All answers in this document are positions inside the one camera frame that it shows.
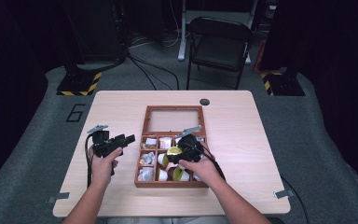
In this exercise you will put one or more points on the crumpled white foil packet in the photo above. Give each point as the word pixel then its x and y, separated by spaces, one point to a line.
pixel 145 174
pixel 148 158
pixel 201 139
pixel 196 178
pixel 150 143
pixel 165 142

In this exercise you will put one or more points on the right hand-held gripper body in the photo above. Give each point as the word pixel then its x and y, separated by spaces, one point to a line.
pixel 191 149

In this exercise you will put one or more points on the grey tape strip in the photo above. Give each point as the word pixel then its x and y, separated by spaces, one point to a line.
pixel 59 197
pixel 284 194

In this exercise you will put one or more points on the green-lidded white coffee pod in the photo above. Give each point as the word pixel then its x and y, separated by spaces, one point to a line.
pixel 162 159
pixel 174 151
pixel 180 175

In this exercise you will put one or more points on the person's right hand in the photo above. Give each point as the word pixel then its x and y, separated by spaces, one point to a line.
pixel 205 171

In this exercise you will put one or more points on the black equipment cabinet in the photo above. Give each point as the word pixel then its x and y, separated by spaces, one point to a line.
pixel 96 31

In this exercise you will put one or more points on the wooden box with glass lid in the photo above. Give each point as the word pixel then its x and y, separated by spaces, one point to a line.
pixel 171 184

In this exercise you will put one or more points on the black folding chair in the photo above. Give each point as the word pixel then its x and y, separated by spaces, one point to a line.
pixel 217 49

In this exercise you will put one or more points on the person's left hand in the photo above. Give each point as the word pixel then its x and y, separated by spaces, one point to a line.
pixel 102 169

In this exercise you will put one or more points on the dark round table grommet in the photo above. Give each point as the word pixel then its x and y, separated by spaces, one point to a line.
pixel 204 102

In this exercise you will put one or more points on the black hazard-striped stand base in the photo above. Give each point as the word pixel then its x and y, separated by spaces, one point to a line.
pixel 284 85
pixel 77 84

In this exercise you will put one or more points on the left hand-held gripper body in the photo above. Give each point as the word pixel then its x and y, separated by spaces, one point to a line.
pixel 104 146

